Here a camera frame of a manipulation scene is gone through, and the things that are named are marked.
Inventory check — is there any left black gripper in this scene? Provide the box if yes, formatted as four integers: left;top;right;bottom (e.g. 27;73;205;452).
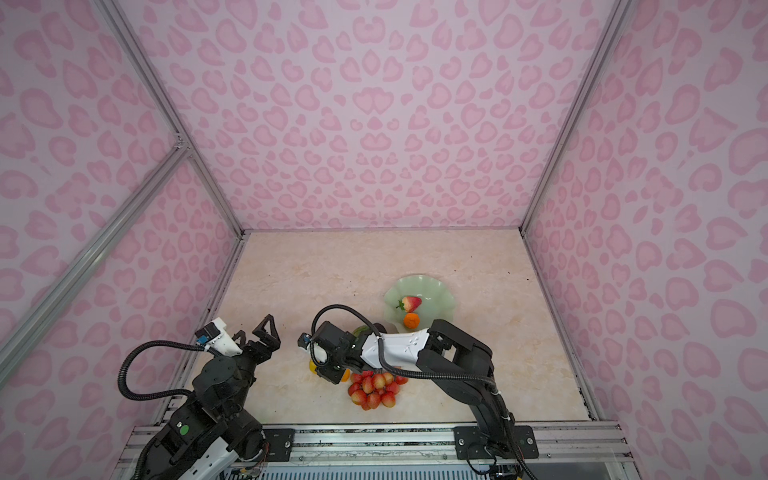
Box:
228;314;280;416

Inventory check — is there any yellow fake squash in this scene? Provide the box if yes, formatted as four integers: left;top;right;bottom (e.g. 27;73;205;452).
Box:
309;360;351;385

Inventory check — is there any red fake grape bunch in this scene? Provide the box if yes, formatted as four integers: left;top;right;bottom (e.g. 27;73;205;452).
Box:
343;371;408;411

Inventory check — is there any small orange fake tangerine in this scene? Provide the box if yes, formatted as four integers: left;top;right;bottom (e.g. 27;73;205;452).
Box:
403;312;421;330

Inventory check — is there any red fake strawberry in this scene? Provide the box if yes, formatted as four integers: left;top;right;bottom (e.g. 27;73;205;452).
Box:
396;296;422;314

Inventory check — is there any green yellow fake cucumber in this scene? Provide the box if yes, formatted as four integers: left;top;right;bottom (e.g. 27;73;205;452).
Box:
352;326;370;337

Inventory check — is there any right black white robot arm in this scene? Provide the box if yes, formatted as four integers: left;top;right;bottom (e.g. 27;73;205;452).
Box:
297;320;521;460

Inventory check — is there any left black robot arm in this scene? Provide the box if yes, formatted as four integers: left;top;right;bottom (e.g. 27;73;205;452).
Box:
117;315;281;479

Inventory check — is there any green scalloped fruit bowl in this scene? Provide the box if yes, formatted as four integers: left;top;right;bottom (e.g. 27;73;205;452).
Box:
383;275;456;333

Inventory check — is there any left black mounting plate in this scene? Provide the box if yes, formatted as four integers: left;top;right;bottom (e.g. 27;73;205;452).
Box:
239;428;296;463

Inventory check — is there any black mounting plate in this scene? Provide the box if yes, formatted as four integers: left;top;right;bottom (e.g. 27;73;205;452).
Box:
239;428;296;463
453;425;540;460

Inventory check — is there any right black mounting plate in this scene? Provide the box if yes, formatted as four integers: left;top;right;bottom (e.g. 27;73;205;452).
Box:
453;425;540;460

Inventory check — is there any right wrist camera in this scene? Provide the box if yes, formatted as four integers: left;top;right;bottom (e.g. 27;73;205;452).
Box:
297;332;314;351

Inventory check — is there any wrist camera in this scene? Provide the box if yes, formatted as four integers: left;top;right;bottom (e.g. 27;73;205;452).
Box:
194;318;242;357
297;332;314;351

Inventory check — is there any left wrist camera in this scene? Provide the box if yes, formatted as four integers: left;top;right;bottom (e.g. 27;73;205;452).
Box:
194;318;242;357

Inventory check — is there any left black corrugated cable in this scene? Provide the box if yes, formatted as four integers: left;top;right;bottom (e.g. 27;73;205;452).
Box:
117;340;208;403

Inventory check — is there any diagonal aluminium frame bar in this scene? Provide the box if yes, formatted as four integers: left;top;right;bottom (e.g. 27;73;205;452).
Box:
1;143;189;385

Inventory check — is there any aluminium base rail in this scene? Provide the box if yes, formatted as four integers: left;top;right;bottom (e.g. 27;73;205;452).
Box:
110;421;637;480

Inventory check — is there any left aluminium frame post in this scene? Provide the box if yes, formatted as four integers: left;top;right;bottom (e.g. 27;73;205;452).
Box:
93;0;246;239

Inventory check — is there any aluminium frame post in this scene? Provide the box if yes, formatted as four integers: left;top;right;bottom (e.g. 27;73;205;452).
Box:
519;0;637;239
93;0;246;239

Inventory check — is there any right aluminium frame post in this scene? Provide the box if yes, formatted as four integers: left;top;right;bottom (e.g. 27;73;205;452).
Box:
519;0;637;239

